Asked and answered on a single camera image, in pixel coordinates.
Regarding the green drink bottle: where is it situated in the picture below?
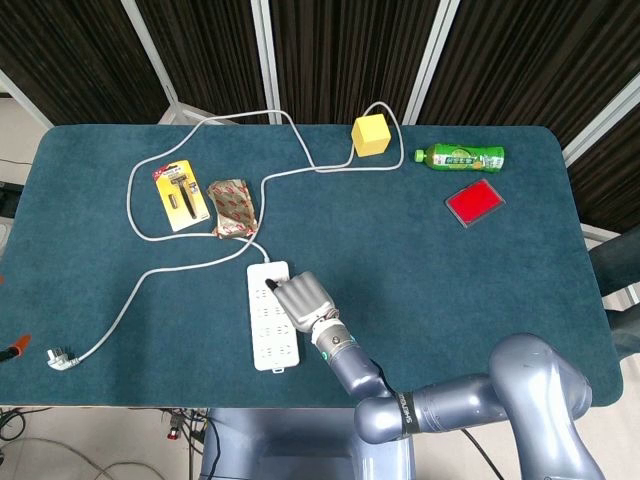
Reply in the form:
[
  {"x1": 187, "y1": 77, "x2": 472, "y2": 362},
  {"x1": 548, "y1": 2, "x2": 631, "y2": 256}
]
[{"x1": 414, "y1": 142, "x2": 507, "y2": 175}]

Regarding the gold red foil packet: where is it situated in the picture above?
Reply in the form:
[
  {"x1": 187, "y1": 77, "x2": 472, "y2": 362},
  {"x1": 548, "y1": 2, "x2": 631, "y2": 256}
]
[{"x1": 206, "y1": 178, "x2": 259, "y2": 240}]

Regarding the grey-blue robot torso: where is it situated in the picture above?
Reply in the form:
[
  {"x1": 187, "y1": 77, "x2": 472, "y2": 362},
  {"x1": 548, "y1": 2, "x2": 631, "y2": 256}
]
[{"x1": 199, "y1": 408, "x2": 416, "y2": 480}]

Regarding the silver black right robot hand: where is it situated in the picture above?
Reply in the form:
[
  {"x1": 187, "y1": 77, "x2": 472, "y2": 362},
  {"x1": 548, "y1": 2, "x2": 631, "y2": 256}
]
[{"x1": 267, "y1": 271, "x2": 341, "y2": 334}]

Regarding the white power strip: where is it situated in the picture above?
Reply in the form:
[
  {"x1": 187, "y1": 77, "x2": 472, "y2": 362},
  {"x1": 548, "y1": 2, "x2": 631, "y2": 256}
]
[{"x1": 246, "y1": 260, "x2": 301, "y2": 374}]

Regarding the blue felt table mat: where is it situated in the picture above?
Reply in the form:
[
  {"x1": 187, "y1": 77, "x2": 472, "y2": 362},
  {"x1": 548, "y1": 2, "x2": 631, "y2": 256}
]
[{"x1": 0, "y1": 123, "x2": 625, "y2": 409}]

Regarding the white power cord with plug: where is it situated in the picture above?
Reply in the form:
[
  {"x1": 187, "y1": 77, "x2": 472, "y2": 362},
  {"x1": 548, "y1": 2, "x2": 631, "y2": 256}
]
[{"x1": 46, "y1": 101, "x2": 405, "y2": 372}]

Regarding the razor in yellow blister pack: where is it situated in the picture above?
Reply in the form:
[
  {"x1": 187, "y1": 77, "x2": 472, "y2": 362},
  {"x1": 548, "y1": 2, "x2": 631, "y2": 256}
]
[{"x1": 151, "y1": 159, "x2": 212, "y2": 233}]

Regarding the dark grey chair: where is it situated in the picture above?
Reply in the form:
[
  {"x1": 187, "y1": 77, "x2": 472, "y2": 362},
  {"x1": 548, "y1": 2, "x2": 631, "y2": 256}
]
[{"x1": 587, "y1": 232, "x2": 640, "y2": 359}]

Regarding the red ink pad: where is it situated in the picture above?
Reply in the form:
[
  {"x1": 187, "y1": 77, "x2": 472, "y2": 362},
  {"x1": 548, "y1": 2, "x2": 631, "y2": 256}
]
[{"x1": 444, "y1": 178, "x2": 507, "y2": 230}]

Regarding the yellow foam cube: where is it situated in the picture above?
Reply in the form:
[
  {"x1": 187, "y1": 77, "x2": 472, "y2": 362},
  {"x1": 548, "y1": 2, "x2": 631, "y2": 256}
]
[{"x1": 351, "y1": 113, "x2": 392, "y2": 159}]

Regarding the black floor device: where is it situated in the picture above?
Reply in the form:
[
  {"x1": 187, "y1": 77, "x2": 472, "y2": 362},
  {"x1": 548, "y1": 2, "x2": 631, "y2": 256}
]
[{"x1": 0, "y1": 182, "x2": 24, "y2": 219}]

